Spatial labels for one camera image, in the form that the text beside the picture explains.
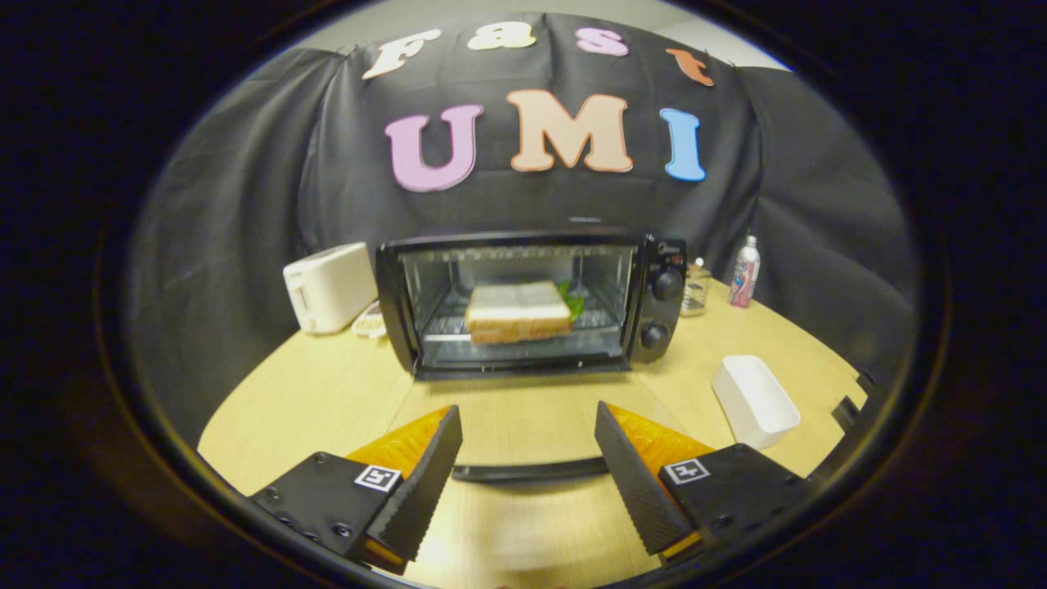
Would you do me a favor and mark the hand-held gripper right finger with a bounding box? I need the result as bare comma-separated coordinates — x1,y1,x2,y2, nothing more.
595,401,815,567

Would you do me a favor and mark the white bread lettuce sandwich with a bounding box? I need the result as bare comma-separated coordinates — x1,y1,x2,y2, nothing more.
464,281,586,344

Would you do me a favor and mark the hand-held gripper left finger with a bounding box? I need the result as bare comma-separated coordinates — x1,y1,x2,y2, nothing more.
249,405,463,573

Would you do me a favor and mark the white rectangular dish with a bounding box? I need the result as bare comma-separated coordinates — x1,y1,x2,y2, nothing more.
712,354,802,451

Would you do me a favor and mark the wire mesh basket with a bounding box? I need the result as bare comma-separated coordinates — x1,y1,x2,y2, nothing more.
681,258,712,317

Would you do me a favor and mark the white pop-up toaster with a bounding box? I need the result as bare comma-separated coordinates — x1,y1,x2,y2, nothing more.
282,241,380,335

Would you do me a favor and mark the white pink drink bottle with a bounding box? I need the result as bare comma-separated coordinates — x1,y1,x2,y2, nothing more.
728,235,762,309

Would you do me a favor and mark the black toaster oven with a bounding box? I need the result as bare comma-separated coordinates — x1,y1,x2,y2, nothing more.
375,229,688,485

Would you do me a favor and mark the small white red item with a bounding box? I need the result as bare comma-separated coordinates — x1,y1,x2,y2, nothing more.
352,301,387,339

